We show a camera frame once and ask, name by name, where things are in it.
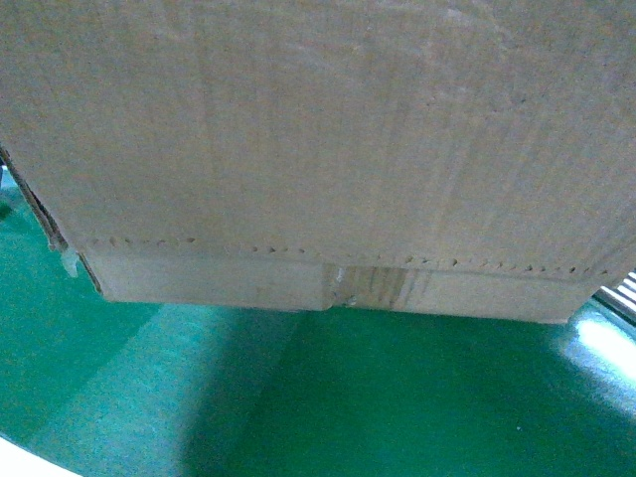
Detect white outer conveyor rim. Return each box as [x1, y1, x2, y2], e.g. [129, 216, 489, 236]
[1, 433, 86, 477]

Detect brown cardboard box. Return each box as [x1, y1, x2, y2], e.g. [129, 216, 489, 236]
[1, 1, 635, 323]

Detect green curved conveyor belt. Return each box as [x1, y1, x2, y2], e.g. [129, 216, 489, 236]
[1, 175, 635, 476]

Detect steel conveyor rollers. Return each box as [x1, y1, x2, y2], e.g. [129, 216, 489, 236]
[594, 271, 635, 321]

